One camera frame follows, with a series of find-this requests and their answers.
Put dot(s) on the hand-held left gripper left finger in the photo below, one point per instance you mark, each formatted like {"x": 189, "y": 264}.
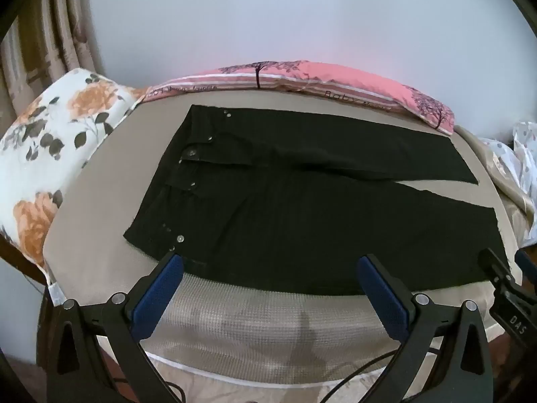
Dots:
{"x": 158, "y": 294}

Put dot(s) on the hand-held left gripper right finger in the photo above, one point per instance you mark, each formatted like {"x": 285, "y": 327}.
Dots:
{"x": 382, "y": 299}

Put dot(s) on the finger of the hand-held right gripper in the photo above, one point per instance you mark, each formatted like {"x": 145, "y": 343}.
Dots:
{"x": 527, "y": 261}
{"x": 497, "y": 269}

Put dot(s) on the black pants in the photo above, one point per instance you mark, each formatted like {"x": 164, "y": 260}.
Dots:
{"x": 302, "y": 218}

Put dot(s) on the beige blanket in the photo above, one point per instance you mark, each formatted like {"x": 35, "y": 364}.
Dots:
{"x": 503, "y": 184}

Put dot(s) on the white dotted cloth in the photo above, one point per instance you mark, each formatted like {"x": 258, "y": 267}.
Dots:
{"x": 527, "y": 155}

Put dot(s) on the beige bed sheet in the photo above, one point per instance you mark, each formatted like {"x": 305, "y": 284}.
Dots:
{"x": 260, "y": 327}

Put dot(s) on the white floral pillow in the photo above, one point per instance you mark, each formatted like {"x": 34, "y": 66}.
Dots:
{"x": 63, "y": 134}

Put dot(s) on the pink tree print pillow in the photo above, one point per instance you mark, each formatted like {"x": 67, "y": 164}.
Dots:
{"x": 293, "y": 76}

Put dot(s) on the beige patterned curtain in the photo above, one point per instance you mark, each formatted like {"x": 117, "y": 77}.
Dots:
{"x": 46, "y": 29}

